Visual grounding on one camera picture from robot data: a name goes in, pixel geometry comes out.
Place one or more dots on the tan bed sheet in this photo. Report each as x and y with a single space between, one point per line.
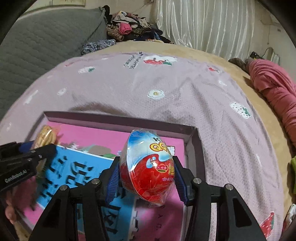
281 143

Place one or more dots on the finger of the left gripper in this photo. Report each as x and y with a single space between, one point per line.
45 152

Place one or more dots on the yellow snack cake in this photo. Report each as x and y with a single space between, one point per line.
46 136

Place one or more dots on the pink rolled quilt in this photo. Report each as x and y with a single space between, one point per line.
276 86

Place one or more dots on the red white chocolate egg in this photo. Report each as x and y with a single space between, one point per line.
146 167

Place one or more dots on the grey quilted headboard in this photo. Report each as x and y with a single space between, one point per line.
39 42

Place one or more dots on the white sheer curtain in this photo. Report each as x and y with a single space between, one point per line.
226 29

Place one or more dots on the red white scrunchie toy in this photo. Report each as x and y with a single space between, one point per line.
289 217

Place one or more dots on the pink strawberry print blanket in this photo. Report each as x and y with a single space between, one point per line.
236 146

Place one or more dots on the shallow grey cardboard tray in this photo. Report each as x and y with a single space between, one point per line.
120 123

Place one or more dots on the green fleece blanket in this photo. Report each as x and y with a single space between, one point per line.
293 167

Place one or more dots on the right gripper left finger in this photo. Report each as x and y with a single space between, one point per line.
59 219

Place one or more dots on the blue patterned cloth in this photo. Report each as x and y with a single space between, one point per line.
91 47

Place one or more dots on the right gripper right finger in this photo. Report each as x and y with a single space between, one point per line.
235 220

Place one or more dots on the pink and blue book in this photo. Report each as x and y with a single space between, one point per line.
82 154

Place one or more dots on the pile of clothes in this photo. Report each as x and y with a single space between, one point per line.
124 26

